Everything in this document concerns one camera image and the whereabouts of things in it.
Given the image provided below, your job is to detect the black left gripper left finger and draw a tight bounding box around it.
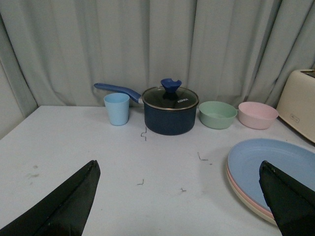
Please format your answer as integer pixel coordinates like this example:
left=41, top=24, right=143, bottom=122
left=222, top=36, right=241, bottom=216
left=0, top=160, right=100, bottom=236

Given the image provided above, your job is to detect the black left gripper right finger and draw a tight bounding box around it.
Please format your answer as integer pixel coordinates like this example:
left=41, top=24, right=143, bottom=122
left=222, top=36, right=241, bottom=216
left=259, top=161, right=315, bottom=236

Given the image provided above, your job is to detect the pink plate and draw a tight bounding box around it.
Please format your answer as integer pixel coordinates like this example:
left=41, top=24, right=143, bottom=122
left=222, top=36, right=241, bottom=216
left=226, top=166, right=275, bottom=219

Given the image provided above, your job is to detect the blue plate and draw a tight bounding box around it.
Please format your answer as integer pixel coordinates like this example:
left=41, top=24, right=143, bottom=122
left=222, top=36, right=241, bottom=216
left=227, top=139, right=315, bottom=212

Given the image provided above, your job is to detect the cream plate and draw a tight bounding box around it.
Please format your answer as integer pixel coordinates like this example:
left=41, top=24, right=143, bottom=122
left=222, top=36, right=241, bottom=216
left=226, top=173, right=279, bottom=226

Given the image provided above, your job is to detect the cream toaster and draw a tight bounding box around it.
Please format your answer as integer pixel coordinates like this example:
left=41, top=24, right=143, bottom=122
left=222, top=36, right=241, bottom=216
left=277, top=69, right=315, bottom=142

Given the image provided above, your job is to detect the pink bowl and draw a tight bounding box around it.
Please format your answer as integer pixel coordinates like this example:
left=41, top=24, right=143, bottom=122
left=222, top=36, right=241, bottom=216
left=238, top=102, right=279, bottom=130

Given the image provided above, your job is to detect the green bowl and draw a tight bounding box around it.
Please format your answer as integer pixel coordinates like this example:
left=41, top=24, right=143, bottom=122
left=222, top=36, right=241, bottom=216
left=199, top=101, right=238, bottom=129

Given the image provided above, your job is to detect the light blue cup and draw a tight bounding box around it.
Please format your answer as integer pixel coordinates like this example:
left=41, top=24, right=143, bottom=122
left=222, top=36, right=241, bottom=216
left=104, top=93, right=129, bottom=126

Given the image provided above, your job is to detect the dark blue saucepan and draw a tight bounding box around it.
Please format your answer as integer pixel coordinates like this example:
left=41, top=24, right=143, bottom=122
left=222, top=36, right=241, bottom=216
left=94, top=83, right=198, bottom=136

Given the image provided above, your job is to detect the glass lid blue knob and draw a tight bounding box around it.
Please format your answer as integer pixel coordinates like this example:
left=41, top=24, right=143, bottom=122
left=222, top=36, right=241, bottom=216
left=142, top=78, right=199, bottom=111

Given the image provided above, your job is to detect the grey curtain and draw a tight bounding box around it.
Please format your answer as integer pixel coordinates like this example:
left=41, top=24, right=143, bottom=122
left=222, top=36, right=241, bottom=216
left=0, top=0, right=315, bottom=135

